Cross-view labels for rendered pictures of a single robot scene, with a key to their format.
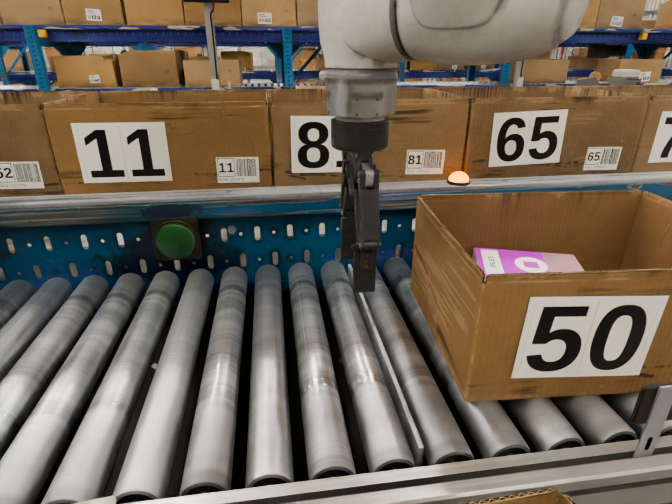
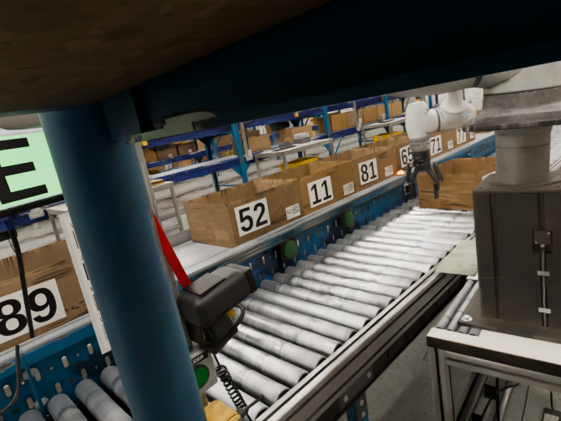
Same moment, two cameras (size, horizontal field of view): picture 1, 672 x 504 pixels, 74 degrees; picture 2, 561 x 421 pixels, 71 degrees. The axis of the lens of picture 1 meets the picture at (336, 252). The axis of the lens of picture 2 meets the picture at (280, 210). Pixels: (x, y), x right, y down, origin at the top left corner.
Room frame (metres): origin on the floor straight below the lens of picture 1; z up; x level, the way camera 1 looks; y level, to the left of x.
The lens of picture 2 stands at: (-0.49, 1.53, 1.31)
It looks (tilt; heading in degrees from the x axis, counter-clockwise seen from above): 13 degrees down; 326
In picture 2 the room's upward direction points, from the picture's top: 11 degrees counter-clockwise
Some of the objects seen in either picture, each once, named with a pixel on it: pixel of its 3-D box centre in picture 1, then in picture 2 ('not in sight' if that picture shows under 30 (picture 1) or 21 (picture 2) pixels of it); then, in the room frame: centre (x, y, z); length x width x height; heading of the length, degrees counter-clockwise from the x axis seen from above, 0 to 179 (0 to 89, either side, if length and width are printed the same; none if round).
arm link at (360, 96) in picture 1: (360, 94); (419, 144); (0.59, -0.03, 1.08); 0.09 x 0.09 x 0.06
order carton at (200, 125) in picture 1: (178, 136); (306, 186); (0.98, 0.34, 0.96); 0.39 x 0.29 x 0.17; 98
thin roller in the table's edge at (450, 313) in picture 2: not in sight; (456, 304); (0.07, 0.63, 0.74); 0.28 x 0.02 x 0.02; 104
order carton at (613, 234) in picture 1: (569, 277); (464, 181); (0.57, -0.34, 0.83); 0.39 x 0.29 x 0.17; 94
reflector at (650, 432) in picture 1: (650, 425); not in sight; (0.35, -0.32, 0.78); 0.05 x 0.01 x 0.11; 98
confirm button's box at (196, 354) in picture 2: not in sight; (194, 373); (0.07, 1.36, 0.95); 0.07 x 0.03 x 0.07; 98
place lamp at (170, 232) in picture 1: (175, 241); (349, 219); (0.77, 0.30, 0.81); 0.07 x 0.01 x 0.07; 98
